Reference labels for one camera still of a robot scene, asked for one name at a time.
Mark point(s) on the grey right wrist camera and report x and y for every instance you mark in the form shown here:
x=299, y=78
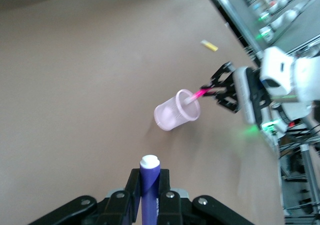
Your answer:
x=246, y=97

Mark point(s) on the aluminium frame post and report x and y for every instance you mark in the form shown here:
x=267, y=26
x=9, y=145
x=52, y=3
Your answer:
x=307, y=175

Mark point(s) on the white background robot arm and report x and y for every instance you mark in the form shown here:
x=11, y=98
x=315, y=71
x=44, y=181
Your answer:
x=282, y=17

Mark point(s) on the pink marker pen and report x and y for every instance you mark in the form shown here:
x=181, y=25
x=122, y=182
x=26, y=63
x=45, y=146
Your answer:
x=200, y=93

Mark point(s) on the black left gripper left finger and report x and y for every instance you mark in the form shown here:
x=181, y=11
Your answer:
x=117, y=210

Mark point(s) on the aluminium frame rail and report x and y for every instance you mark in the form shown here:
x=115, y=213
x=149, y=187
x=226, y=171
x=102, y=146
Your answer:
x=232, y=12

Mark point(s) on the yellow marker pen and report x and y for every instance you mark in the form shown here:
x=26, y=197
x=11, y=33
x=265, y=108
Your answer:
x=210, y=46

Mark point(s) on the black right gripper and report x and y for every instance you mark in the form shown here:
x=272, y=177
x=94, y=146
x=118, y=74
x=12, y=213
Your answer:
x=260, y=92

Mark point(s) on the pink mesh pen holder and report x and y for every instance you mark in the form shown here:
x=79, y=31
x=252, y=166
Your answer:
x=170, y=115

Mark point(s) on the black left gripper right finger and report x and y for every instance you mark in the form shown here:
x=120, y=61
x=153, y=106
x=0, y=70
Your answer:
x=175, y=210

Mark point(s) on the purple marker pen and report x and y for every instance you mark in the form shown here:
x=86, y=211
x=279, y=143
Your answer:
x=148, y=185

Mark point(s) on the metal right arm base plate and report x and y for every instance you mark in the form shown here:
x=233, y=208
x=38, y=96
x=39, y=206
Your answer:
x=270, y=128

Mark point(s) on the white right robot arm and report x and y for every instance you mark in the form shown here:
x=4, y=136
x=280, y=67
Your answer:
x=287, y=72

